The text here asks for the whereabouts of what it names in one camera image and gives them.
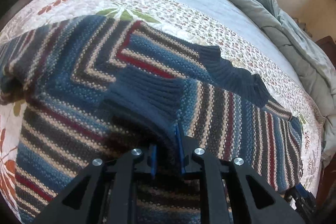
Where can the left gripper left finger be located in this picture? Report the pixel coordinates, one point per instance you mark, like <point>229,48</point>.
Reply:
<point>104,191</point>

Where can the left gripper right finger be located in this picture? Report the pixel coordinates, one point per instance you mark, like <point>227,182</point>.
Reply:
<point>231,191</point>

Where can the striped knit sweater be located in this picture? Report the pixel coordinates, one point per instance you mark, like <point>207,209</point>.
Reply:
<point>97,87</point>

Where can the floral quilted bedspread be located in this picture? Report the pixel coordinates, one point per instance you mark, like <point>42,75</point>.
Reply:
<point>283,89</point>

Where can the grey comforter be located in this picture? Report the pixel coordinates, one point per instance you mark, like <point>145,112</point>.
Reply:
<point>313,67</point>

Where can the dark wooden bed frame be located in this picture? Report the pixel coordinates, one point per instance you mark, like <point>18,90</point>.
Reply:
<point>327,177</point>

